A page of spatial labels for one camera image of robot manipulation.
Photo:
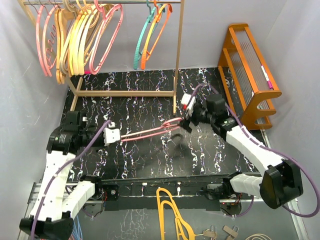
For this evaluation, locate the yellow plastic hanger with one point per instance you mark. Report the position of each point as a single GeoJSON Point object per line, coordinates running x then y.
{"type": "Point", "coordinates": [169, 216]}

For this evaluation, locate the pink curved wire hanger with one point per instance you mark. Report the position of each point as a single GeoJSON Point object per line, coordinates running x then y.
{"type": "Point", "coordinates": [48, 42]}

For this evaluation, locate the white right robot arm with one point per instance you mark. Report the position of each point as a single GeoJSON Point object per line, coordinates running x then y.
{"type": "Point", "coordinates": [280, 179]}

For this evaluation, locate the beige clip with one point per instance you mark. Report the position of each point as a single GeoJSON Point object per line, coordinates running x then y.
{"type": "Point", "coordinates": [232, 233]}
{"type": "Point", "coordinates": [210, 233]}

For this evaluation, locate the wooden hanger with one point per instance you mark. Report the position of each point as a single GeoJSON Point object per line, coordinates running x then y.
{"type": "Point", "coordinates": [67, 16]}
{"type": "Point", "coordinates": [61, 34]}

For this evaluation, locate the wooden garment rack frame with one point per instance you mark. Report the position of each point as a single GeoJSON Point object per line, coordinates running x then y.
{"type": "Point", "coordinates": [77, 92]}

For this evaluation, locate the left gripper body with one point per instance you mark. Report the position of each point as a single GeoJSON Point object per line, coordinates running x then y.
{"type": "Point", "coordinates": [105, 130]}

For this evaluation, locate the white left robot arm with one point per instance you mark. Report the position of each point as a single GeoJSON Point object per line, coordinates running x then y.
{"type": "Point", "coordinates": [53, 214]}

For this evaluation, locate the orange wooden shelf rack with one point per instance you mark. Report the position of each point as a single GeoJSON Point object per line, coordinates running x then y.
{"type": "Point", "coordinates": [244, 83]}

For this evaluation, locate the beige clip left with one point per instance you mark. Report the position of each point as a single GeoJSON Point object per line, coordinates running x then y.
{"type": "Point", "coordinates": [210, 233]}

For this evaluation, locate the cream hanger bottom edge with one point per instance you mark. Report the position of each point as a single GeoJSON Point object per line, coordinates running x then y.
{"type": "Point", "coordinates": [258, 236]}

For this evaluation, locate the beige clip right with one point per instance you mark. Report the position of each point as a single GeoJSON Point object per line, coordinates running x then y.
{"type": "Point", "coordinates": [232, 233]}

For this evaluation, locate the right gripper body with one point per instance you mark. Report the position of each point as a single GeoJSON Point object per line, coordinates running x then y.
{"type": "Point", "coordinates": [189, 113]}

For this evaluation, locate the beige plastic hanger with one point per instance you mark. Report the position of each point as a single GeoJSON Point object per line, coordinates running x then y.
{"type": "Point", "coordinates": [69, 65]}

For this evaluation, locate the orange plastic curved hanger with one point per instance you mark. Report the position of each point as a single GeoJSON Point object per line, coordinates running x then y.
{"type": "Point", "coordinates": [73, 50]}

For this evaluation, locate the pink white marker pen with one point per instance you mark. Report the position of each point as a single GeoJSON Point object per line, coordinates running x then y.
{"type": "Point", "coordinates": [267, 78]}

